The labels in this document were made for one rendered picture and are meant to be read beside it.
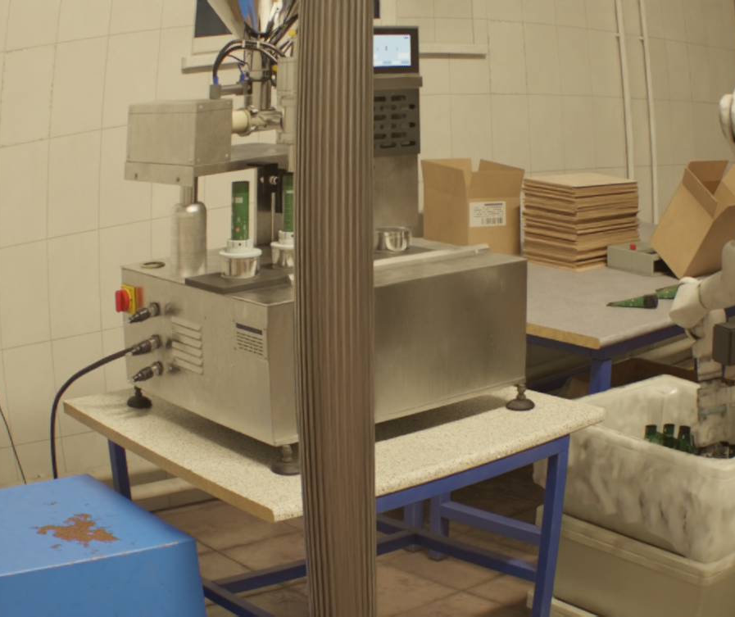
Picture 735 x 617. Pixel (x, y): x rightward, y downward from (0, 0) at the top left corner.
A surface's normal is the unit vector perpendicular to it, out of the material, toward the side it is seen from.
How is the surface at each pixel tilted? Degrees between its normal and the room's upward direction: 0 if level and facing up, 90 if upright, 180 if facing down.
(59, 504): 0
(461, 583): 0
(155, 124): 90
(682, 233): 90
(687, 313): 132
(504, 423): 0
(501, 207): 90
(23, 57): 90
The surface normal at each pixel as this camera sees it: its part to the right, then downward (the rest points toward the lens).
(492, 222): 0.40, 0.18
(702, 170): 0.59, 0.59
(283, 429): 0.67, 0.15
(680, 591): -0.83, 0.22
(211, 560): 0.00, -0.98
